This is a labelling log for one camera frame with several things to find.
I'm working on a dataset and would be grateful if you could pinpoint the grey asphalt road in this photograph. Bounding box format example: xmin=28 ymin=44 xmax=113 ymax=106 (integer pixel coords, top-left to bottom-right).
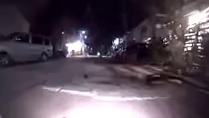
xmin=0 ymin=51 xmax=209 ymax=118

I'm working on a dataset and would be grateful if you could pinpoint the pavement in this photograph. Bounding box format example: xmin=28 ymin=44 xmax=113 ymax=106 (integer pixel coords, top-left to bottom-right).
xmin=164 ymin=68 xmax=209 ymax=96

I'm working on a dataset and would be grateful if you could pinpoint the white van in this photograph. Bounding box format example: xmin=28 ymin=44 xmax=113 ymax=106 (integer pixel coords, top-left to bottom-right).
xmin=0 ymin=30 xmax=55 ymax=68

